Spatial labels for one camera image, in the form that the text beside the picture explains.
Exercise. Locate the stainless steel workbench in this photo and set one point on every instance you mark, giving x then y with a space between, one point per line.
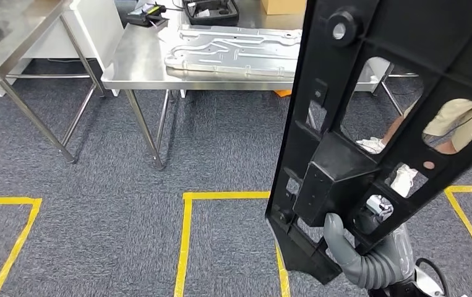
145 61

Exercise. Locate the embossed metal plate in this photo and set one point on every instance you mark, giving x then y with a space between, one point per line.
235 53

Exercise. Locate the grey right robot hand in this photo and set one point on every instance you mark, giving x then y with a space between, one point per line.
336 233

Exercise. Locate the small orange object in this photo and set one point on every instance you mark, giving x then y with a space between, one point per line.
283 93

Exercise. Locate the stainless steel side table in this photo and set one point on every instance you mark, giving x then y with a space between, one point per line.
18 32

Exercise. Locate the black plastic mounting panel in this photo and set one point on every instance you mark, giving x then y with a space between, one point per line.
342 176

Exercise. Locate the black foam-lined case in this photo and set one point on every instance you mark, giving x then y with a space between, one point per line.
211 14

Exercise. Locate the open cardboard box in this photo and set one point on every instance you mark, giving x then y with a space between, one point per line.
283 6

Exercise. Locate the black remote controller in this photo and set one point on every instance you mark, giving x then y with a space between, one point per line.
145 16

